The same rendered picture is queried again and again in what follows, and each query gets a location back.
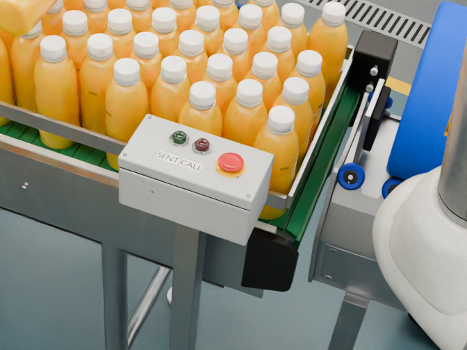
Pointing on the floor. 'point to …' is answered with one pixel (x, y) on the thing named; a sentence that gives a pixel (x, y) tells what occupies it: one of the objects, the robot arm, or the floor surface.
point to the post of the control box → (186, 287)
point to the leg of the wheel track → (349, 322)
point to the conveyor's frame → (132, 232)
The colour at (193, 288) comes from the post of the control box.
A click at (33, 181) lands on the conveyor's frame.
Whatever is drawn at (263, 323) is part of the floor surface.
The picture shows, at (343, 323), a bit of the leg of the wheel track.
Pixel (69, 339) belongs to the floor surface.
